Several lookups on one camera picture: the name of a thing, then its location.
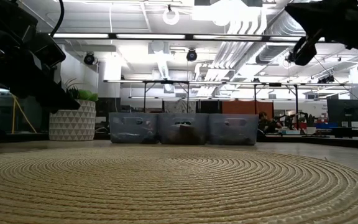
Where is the overhead LED light bar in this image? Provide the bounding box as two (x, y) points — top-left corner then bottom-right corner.
(50, 32), (326, 44)

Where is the green plant in patterned pot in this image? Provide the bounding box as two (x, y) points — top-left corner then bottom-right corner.
(48, 77), (99, 142)

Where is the black background table frame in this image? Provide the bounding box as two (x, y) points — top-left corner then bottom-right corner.
(103, 79), (358, 114)

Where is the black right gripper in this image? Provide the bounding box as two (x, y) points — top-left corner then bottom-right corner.
(284, 0), (358, 67)

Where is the translucent grey plastic bin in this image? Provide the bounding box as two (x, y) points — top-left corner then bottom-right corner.
(208, 113), (259, 146)
(109, 112), (160, 144)
(158, 113), (209, 146)

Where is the orange extension cable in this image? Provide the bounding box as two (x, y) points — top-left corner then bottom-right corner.
(11, 95), (39, 134)

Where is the black monitor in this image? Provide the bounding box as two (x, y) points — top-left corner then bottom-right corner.
(327, 99), (358, 127)

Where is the round woven tan placemat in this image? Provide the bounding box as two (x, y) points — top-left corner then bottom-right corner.
(0, 146), (358, 224)

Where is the person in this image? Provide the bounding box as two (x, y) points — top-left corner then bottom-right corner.
(258, 111), (281, 134)

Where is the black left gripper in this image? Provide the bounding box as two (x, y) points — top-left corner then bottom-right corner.
(0, 0), (81, 113)

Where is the orange divider panel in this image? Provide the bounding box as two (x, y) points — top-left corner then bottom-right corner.
(221, 100), (275, 119)

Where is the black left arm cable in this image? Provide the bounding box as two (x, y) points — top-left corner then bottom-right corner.
(50, 0), (66, 38)

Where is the white ring light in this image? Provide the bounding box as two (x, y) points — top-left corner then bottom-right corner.
(162, 7), (180, 26)

